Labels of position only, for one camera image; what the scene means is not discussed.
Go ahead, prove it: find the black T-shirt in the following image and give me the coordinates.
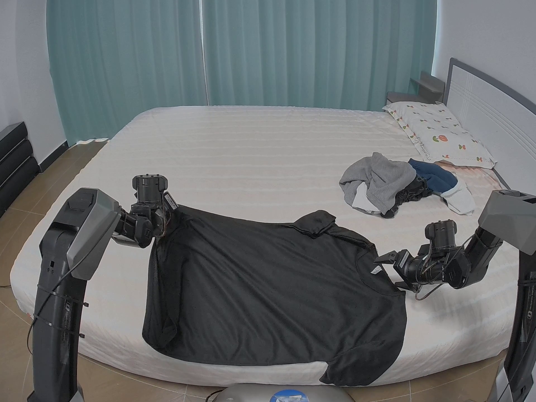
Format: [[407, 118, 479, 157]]
[[142, 205, 408, 386]]

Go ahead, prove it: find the grey bedside table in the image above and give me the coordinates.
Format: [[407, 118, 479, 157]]
[[385, 71, 445, 106]]

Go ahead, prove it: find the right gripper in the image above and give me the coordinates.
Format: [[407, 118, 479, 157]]
[[374, 250, 434, 295]]

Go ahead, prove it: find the grey garment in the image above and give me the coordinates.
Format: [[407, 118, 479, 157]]
[[339, 152, 417, 217]]

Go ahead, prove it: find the white printed pillow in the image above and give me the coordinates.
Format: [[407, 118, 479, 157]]
[[383, 101, 497, 168]]

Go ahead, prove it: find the black patterned garment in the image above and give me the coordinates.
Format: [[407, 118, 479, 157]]
[[383, 176, 432, 219]]

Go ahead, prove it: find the blue-green curtain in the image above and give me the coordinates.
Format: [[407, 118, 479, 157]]
[[201, 0, 438, 110], [46, 0, 208, 145]]

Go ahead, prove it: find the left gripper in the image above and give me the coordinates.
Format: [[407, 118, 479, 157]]
[[152, 191, 178, 238]]

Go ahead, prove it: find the dark blue garment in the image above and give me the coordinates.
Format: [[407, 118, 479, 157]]
[[408, 159, 459, 196]]

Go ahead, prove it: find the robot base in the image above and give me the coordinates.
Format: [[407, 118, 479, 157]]
[[218, 384, 340, 402]]

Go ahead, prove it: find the white garment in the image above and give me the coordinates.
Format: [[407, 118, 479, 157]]
[[442, 182, 475, 216], [351, 183, 382, 214]]

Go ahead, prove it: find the bed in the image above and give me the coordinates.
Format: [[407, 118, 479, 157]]
[[8, 57, 536, 386]]

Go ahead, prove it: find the black chest of drawers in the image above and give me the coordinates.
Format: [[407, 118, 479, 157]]
[[0, 121, 40, 217]]

